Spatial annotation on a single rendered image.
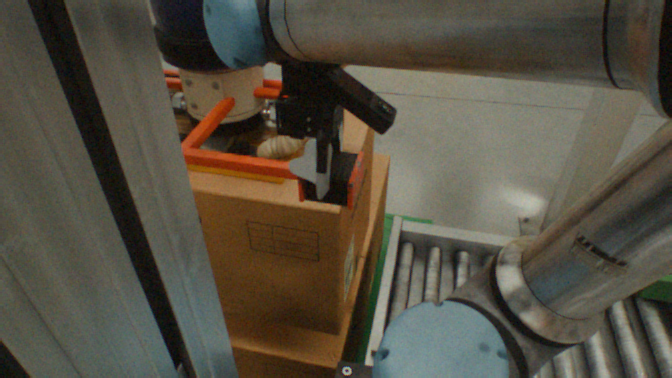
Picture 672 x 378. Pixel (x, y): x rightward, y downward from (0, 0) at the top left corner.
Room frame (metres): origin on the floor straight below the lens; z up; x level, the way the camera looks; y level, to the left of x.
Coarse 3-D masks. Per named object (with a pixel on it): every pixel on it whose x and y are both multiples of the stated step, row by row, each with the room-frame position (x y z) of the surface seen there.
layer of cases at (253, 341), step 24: (384, 168) 1.49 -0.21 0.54; (384, 192) 1.45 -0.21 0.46; (384, 216) 1.56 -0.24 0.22; (360, 264) 0.98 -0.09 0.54; (360, 288) 0.93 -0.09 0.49; (360, 312) 0.96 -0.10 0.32; (240, 336) 0.72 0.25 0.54; (264, 336) 0.72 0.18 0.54; (288, 336) 0.72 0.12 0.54; (312, 336) 0.72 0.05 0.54; (336, 336) 0.72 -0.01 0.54; (240, 360) 0.69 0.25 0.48; (264, 360) 0.67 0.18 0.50; (288, 360) 0.65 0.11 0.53; (312, 360) 0.65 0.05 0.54; (336, 360) 0.65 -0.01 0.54
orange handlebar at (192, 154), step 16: (176, 80) 0.89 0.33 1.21; (272, 80) 0.89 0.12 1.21; (256, 96) 0.84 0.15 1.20; (272, 96) 0.83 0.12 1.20; (224, 112) 0.77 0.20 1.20; (208, 128) 0.70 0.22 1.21; (192, 144) 0.65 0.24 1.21; (192, 160) 0.61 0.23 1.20; (208, 160) 0.61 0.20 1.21; (224, 160) 0.60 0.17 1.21; (240, 160) 0.60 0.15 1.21; (256, 160) 0.60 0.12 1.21; (272, 160) 0.60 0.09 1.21; (272, 176) 0.58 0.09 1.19; (288, 176) 0.57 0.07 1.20
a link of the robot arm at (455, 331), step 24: (408, 312) 0.27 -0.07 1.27; (432, 312) 0.27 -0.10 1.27; (456, 312) 0.26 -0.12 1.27; (480, 312) 0.27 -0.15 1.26; (384, 336) 0.25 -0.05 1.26; (408, 336) 0.24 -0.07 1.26; (432, 336) 0.24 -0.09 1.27; (456, 336) 0.24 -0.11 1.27; (480, 336) 0.24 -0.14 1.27; (504, 336) 0.25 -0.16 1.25; (384, 360) 0.22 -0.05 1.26; (408, 360) 0.22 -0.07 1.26; (432, 360) 0.22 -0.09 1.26; (456, 360) 0.22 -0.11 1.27; (480, 360) 0.22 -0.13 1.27; (504, 360) 0.22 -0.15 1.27
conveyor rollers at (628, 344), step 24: (408, 264) 0.98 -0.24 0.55; (432, 264) 0.97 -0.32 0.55; (456, 264) 0.98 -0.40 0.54; (408, 288) 0.89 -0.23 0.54; (432, 288) 0.88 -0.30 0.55; (456, 288) 0.89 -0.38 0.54; (624, 312) 0.79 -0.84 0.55; (648, 312) 0.79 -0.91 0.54; (600, 336) 0.71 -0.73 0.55; (624, 336) 0.71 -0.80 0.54; (648, 336) 0.73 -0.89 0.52; (600, 360) 0.64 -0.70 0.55; (624, 360) 0.65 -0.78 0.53
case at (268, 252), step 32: (192, 128) 0.93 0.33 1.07; (352, 128) 0.92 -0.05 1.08; (224, 192) 0.69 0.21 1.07; (256, 192) 0.69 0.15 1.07; (288, 192) 0.69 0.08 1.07; (224, 224) 0.69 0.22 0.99; (256, 224) 0.67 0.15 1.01; (288, 224) 0.65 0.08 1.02; (320, 224) 0.64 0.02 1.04; (352, 224) 0.75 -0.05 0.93; (224, 256) 0.69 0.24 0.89; (256, 256) 0.67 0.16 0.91; (288, 256) 0.66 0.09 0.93; (320, 256) 0.64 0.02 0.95; (352, 256) 0.77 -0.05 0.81; (224, 288) 0.70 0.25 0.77; (256, 288) 0.68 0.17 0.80; (288, 288) 0.66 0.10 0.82; (320, 288) 0.64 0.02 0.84; (288, 320) 0.66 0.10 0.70; (320, 320) 0.64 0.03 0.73
